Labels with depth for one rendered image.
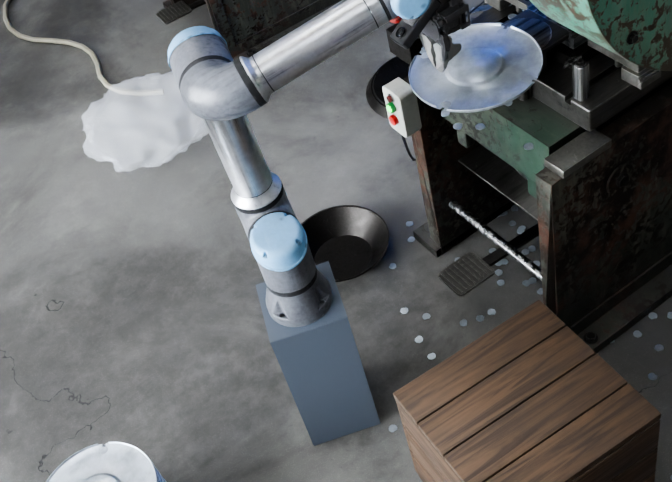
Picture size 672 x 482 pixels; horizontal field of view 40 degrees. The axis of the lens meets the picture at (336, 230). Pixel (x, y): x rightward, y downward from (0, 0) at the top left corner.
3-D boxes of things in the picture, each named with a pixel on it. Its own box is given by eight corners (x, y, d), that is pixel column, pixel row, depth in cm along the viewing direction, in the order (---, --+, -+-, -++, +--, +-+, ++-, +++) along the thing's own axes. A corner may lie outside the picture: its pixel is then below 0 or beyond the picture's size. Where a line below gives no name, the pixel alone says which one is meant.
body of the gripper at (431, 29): (472, 28, 191) (466, -23, 182) (439, 48, 189) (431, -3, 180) (448, 14, 196) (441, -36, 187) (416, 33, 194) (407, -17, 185)
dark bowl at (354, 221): (330, 314, 265) (325, 298, 260) (276, 256, 285) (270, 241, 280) (413, 258, 273) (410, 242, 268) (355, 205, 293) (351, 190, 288)
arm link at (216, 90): (180, 114, 162) (423, -36, 158) (168, 81, 170) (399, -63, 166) (213, 156, 171) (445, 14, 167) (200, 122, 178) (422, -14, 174)
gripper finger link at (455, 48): (467, 66, 197) (463, 30, 191) (445, 80, 196) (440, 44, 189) (458, 60, 199) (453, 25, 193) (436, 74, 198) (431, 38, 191)
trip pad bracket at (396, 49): (419, 103, 239) (408, 40, 225) (396, 87, 245) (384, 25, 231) (437, 92, 241) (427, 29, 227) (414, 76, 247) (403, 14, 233)
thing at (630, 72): (640, 90, 199) (642, 50, 191) (583, 57, 210) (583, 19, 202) (661, 76, 200) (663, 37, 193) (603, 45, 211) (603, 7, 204)
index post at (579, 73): (581, 102, 200) (580, 66, 193) (571, 96, 202) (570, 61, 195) (590, 96, 200) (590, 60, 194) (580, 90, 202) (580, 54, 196)
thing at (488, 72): (450, 15, 217) (450, 13, 216) (566, 39, 202) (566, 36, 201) (384, 95, 204) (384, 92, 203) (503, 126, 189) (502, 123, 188)
